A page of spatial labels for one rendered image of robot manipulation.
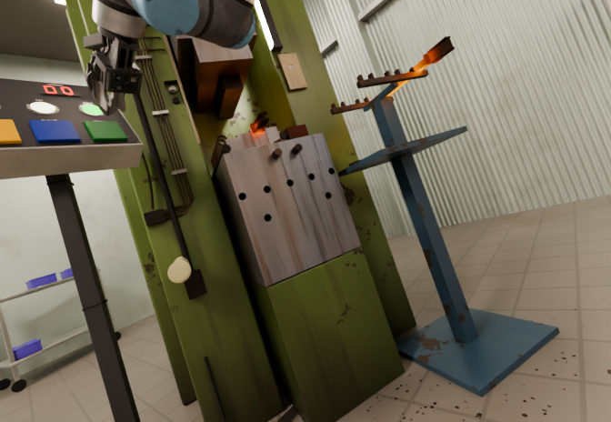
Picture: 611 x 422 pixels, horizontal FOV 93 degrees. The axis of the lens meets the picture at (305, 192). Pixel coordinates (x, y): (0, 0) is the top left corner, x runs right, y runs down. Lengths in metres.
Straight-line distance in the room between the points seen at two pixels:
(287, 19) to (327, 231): 1.03
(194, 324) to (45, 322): 3.54
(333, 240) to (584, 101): 2.67
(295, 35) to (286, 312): 1.21
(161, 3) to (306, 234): 0.73
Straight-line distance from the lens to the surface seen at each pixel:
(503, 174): 3.38
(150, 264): 1.57
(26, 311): 4.59
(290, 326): 1.01
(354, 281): 1.09
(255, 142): 1.08
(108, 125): 0.92
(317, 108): 1.40
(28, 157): 0.84
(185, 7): 0.60
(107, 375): 0.94
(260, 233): 0.95
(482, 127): 3.38
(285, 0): 1.67
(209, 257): 1.13
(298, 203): 1.00
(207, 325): 1.16
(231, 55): 1.22
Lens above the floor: 0.65
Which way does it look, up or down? 4 degrees up
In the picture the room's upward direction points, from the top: 19 degrees counter-clockwise
